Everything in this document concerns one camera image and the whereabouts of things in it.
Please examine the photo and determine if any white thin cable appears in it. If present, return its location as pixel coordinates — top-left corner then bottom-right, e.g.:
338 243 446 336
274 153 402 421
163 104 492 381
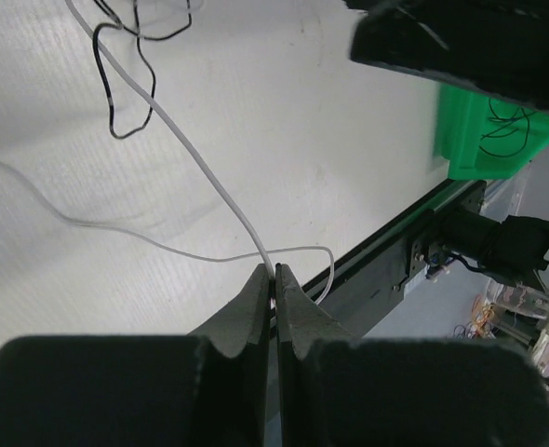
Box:
0 0 335 306

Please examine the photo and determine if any dark cable bundle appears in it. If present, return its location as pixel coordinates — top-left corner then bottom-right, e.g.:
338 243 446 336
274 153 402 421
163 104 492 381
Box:
90 0 193 140

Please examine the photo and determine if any motor on table edge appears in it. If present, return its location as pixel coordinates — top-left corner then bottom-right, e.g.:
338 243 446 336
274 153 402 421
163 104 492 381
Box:
412 207 549 291

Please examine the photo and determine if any black thin cable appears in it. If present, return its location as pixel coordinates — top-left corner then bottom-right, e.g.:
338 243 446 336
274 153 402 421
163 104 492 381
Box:
479 95 536 158

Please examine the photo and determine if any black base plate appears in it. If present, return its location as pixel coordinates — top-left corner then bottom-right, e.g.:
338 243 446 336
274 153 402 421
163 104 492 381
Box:
190 181 486 369

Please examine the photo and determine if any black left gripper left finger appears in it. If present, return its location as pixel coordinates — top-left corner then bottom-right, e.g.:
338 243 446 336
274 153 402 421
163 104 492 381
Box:
0 265 271 446

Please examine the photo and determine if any green compartment tray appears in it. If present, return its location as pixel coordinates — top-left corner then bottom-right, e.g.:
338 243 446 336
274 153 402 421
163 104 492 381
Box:
435 85 549 181

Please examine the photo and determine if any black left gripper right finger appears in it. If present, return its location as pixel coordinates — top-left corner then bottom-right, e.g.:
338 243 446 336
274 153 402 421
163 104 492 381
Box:
274 264 549 446

